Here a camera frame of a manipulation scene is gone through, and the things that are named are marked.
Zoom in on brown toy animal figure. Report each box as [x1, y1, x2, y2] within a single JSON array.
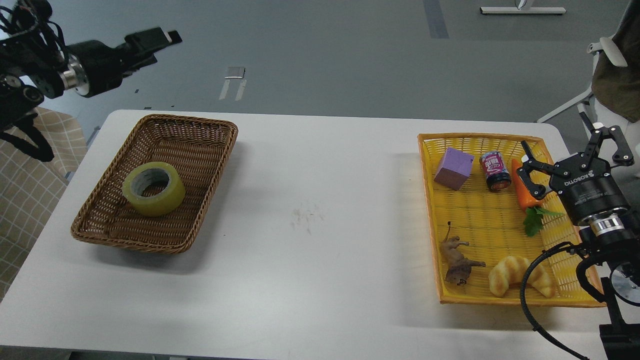
[[439, 221, 487, 286]]

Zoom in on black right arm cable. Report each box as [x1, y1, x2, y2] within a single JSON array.
[[519, 242, 591, 360]]

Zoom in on beige checkered cloth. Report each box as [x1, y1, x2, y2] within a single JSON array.
[[0, 107, 87, 297]]

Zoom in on brown wicker basket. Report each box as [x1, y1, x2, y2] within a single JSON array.
[[70, 113, 239, 255]]

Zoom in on person in olive clothing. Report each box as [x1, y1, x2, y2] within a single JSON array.
[[591, 0, 640, 123]]

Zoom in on white office chair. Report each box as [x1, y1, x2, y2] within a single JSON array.
[[537, 36, 631, 136]]

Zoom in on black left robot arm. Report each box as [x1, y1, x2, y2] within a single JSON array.
[[0, 0, 182, 163]]

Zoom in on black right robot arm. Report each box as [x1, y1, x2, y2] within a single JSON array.
[[518, 112, 640, 360]]

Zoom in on small purple drink can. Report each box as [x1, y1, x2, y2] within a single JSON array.
[[479, 151, 512, 192]]

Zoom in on yellow plastic basket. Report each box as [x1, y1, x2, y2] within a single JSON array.
[[418, 133, 581, 306]]

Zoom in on purple cube block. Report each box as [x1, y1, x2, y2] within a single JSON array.
[[434, 146, 475, 191]]

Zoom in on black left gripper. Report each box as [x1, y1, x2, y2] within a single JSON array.
[[68, 28, 183, 98]]

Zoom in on orange toy carrot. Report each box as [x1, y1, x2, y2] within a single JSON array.
[[510, 158, 563, 237]]

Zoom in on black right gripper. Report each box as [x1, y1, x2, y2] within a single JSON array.
[[516, 115, 636, 227]]

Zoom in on white stand base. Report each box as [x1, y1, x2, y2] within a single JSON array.
[[479, 0, 567, 16]]

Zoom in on yellow tape roll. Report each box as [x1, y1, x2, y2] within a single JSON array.
[[121, 161, 186, 217]]

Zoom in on toy croissant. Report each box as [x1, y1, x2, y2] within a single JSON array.
[[488, 255, 557, 298]]

